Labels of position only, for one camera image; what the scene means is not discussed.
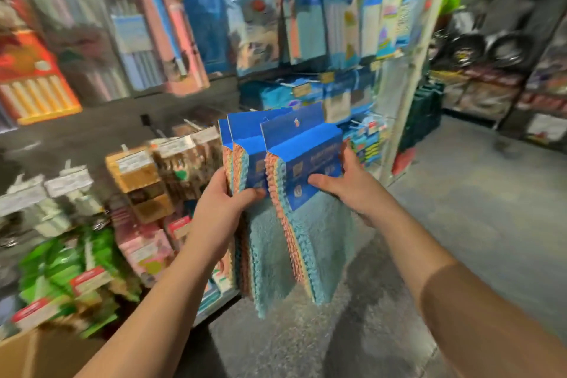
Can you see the row of white price tags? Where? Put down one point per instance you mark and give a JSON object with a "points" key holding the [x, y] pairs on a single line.
{"points": [[44, 187]]}

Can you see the row of chopstick packets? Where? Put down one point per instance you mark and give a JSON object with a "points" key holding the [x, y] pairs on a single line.
{"points": [[35, 76]]}

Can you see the person's left hand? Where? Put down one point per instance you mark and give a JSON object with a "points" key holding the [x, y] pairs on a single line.
{"points": [[221, 218]]}

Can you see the hanging blue grey packets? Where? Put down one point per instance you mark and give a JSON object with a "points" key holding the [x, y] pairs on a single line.
{"points": [[128, 32]]}

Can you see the background shelf with boxed goods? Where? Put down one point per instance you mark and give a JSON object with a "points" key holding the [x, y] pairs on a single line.
{"points": [[540, 99]]}

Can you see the hanging green packets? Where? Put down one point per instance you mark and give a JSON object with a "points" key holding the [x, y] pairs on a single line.
{"points": [[66, 276]]}

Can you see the teal cloth packets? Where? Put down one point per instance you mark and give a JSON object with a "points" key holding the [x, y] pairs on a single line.
{"points": [[214, 283]]}

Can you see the hanging pink packets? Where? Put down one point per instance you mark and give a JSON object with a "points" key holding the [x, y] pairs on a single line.
{"points": [[177, 45]]}

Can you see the hanging brownish packets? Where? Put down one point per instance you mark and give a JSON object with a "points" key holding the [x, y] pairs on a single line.
{"points": [[142, 183]]}

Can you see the striped sponge packets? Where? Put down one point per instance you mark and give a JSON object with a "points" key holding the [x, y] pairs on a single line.
{"points": [[368, 141]]}

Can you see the white cloth packets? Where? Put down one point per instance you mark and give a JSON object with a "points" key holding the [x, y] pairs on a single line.
{"points": [[341, 19]]}

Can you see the red flat goods pile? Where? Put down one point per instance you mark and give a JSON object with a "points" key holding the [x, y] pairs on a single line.
{"points": [[404, 162]]}

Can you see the hung scouring pad packet bunch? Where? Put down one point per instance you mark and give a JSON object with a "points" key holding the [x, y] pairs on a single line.
{"points": [[410, 10]]}

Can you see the blue cloth packets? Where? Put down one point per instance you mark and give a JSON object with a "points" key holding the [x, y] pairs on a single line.
{"points": [[301, 94]]}

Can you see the pale white price tag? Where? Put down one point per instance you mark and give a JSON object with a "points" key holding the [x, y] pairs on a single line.
{"points": [[175, 146], [205, 136], [135, 162]]}

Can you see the teal microfiber packs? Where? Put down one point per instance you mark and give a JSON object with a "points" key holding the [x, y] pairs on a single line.
{"points": [[301, 19]]}

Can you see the person's right hand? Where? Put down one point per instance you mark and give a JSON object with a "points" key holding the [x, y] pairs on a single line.
{"points": [[359, 187]]}

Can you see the person's right forearm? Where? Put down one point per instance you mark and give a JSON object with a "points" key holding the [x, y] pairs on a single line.
{"points": [[478, 302]]}

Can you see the pink goods pile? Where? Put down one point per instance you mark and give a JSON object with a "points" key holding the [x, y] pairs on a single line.
{"points": [[146, 245]]}

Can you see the brown cardboard box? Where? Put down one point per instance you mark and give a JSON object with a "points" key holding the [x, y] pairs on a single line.
{"points": [[44, 355]]}

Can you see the dark green goods pile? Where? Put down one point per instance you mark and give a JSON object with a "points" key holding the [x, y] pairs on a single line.
{"points": [[421, 116]]}

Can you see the hanging blue glove packets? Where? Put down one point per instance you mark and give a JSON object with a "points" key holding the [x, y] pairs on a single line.
{"points": [[204, 23]]}

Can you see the blue-label white cloth packet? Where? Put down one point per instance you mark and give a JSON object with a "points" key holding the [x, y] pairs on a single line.
{"points": [[370, 14]]}

